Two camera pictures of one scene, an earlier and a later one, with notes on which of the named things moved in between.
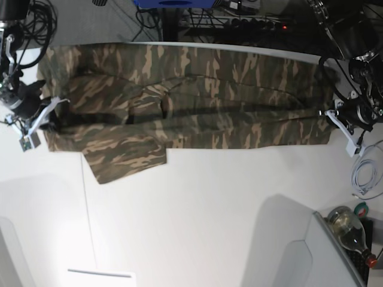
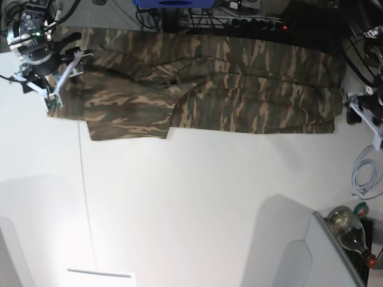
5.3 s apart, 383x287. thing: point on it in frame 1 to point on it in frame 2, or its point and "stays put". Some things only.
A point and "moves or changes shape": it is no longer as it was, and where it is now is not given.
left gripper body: [32, 103] to [40, 55]
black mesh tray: [358, 261] stays put
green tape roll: [361, 209] stays put
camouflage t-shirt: [123, 107] moves or changes shape
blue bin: [175, 4] stays put
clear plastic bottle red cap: [349, 231] stays put
